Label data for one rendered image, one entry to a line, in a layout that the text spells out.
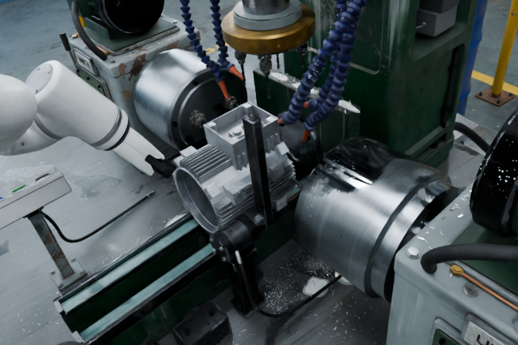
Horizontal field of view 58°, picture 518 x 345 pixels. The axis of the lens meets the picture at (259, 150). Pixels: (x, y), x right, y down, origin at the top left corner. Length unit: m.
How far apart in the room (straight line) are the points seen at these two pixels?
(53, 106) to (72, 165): 0.83
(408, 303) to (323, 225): 0.18
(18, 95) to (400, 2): 0.66
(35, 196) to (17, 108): 0.43
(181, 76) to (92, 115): 0.39
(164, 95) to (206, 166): 0.28
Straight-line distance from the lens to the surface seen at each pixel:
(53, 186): 1.07
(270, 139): 0.96
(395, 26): 0.96
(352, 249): 0.78
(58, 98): 0.77
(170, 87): 1.14
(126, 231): 1.29
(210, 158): 0.94
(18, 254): 1.38
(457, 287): 0.66
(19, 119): 0.67
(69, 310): 1.03
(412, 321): 0.76
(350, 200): 0.78
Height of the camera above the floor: 1.68
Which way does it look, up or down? 38 degrees down
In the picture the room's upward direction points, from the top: 7 degrees counter-clockwise
